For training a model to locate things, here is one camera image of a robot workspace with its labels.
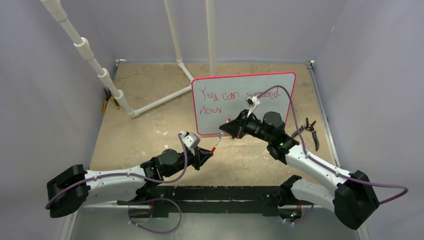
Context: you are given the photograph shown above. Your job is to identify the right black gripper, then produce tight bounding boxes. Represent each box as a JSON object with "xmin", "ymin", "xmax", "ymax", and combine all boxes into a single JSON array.
[{"xmin": 220, "ymin": 109, "xmax": 273, "ymax": 143}]

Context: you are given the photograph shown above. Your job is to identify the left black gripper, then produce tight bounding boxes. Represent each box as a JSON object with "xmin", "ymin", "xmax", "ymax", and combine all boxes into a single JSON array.
[{"xmin": 164, "ymin": 145, "xmax": 213, "ymax": 178}]

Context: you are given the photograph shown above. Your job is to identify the white red marker pen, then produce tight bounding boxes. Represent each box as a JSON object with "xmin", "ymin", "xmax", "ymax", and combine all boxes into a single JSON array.
[{"xmin": 213, "ymin": 131, "xmax": 226, "ymax": 148}]

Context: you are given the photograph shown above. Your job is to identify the pink framed whiteboard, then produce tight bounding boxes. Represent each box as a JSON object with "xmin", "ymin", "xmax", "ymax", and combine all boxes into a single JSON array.
[{"xmin": 191, "ymin": 71, "xmax": 297, "ymax": 136}]

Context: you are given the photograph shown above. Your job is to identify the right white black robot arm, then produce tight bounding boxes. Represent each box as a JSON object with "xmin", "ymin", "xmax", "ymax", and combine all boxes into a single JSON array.
[{"xmin": 219, "ymin": 109, "xmax": 380, "ymax": 230}]

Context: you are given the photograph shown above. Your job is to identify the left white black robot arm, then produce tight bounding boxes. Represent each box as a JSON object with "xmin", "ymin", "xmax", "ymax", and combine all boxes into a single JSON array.
[{"xmin": 45, "ymin": 147, "xmax": 214, "ymax": 218}]

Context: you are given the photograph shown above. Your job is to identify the black tool by whiteboard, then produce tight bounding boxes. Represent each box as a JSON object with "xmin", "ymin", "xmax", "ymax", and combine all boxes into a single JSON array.
[{"xmin": 291, "ymin": 117, "xmax": 320, "ymax": 151}]

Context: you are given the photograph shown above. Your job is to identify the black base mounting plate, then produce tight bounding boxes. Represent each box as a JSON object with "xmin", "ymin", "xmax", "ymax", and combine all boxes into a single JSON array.
[{"xmin": 117, "ymin": 185, "xmax": 311, "ymax": 218}]

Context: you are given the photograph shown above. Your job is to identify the yellow black pliers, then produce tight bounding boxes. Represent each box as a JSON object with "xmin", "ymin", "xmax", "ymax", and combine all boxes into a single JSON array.
[{"xmin": 102, "ymin": 87, "xmax": 121, "ymax": 115}]

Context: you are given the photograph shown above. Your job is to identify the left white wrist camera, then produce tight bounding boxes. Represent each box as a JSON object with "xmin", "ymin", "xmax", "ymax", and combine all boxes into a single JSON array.
[{"xmin": 180, "ymin": 131, "xmax": 201, "ymax": 155}]

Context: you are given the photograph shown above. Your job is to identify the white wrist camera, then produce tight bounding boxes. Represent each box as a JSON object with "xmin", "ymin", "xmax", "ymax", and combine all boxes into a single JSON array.
[
  {"xmin": 245, "ymin": 95, "xmax": 261, "ymax": 117},
  {"xmin": 180, "ymin": 131, "xmax": 201, "ymax": 155}
]

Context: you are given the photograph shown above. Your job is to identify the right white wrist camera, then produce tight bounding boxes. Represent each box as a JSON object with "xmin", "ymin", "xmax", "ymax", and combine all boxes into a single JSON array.
[{"xmin": 245, "ymin": 95, "xmax": 261, "ymax": 117}]

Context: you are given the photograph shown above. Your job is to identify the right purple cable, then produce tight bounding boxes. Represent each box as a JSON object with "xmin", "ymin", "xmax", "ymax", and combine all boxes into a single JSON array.
[{"xmin": 256, "ymin": 85, "xmax": 409, "ymax": 226}]

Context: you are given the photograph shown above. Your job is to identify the purple cable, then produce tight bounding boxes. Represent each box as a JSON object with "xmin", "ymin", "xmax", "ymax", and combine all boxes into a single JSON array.
[
  {"xmin": 44, "ymin": 133, "xmax": 183, "ymax": 234},
  {"xmin": 256, "ymin": 85, "xmax": 409, "ymax": 226}
]

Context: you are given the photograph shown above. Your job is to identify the aluminium rail frame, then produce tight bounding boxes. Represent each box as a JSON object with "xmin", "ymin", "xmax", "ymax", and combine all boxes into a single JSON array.
[{"xmin": 50, "ymin": 64, "xmax": 379, "ymax": 230}]

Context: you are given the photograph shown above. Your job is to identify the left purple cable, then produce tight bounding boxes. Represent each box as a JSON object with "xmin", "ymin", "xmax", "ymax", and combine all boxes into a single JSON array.
[{"xmin": 44, "ymin": 133, "xmax": 183, "ymax": 234}]

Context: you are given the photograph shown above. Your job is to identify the white PVC pipe frame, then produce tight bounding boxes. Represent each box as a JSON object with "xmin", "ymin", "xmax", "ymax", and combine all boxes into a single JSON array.
[{"xmin": 41, "ymin": 0, "xmax": 196, "ymax": 118}]

